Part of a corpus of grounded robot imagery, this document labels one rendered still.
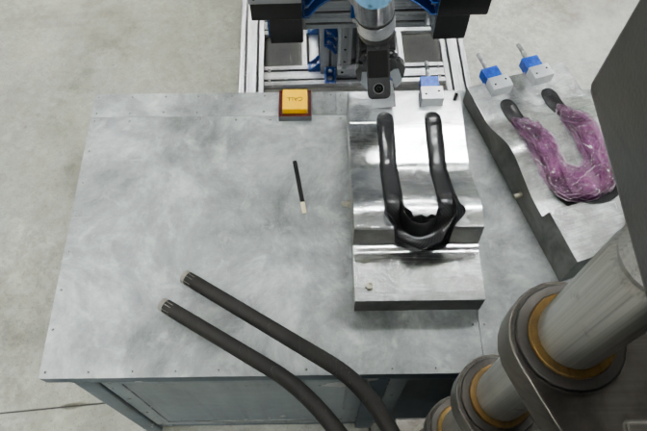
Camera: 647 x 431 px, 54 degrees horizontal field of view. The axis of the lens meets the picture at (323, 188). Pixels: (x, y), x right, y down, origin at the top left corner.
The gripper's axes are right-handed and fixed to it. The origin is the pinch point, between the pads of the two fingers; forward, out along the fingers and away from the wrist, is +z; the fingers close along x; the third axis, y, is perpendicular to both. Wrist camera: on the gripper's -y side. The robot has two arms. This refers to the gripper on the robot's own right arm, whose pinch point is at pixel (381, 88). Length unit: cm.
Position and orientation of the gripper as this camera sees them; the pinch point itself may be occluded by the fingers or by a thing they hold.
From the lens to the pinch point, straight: 145.5
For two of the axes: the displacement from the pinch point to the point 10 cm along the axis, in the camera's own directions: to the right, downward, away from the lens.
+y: -0.2, -9.3, 3.6
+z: 1.4, 3.5, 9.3
